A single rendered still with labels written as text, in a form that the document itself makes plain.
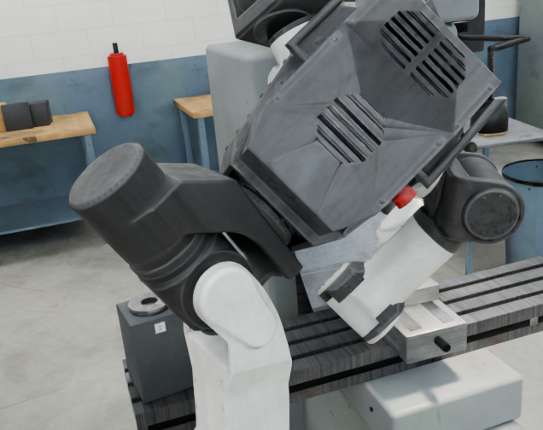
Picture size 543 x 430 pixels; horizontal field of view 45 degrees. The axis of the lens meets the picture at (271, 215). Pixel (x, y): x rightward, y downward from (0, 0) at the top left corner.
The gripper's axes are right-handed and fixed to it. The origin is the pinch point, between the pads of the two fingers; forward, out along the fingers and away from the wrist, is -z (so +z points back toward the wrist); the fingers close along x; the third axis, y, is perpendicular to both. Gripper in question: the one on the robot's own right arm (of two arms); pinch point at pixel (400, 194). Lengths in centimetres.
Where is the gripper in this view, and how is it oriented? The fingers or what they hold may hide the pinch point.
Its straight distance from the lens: 155.1
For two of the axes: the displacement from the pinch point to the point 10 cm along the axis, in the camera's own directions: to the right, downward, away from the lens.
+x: -10.0, 0.6, 0.7
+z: -0.5, 3.3, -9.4
